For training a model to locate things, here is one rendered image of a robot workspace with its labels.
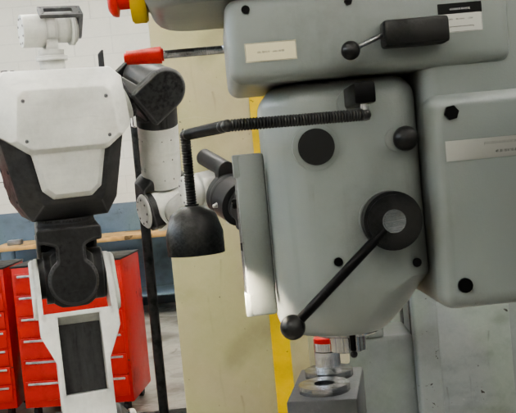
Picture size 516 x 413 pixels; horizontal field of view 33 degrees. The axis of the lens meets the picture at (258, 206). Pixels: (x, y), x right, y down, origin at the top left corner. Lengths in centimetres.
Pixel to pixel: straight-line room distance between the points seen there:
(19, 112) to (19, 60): 870
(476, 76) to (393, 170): 15
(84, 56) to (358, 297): 935
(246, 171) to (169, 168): 85
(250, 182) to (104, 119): 71
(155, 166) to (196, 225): 89
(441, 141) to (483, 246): 13
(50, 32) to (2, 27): 870
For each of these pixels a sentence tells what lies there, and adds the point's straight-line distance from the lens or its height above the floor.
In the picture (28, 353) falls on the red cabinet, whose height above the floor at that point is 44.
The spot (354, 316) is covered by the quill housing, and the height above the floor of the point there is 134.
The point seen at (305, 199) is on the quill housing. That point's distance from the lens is 106.
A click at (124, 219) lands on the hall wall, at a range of 1022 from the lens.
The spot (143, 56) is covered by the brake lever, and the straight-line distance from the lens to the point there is 125.
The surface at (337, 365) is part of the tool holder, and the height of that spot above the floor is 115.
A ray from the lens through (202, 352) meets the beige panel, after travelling 294.
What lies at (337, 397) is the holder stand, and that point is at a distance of 153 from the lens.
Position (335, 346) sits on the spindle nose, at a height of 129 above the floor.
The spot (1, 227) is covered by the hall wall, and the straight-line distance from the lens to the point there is 1046.
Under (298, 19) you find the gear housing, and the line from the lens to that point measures 105.
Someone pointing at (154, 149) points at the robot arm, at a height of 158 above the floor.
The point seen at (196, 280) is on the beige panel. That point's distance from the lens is 290.
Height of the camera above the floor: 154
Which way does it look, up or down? 3 degrees down
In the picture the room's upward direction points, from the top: 5 degrees counter-clockwise
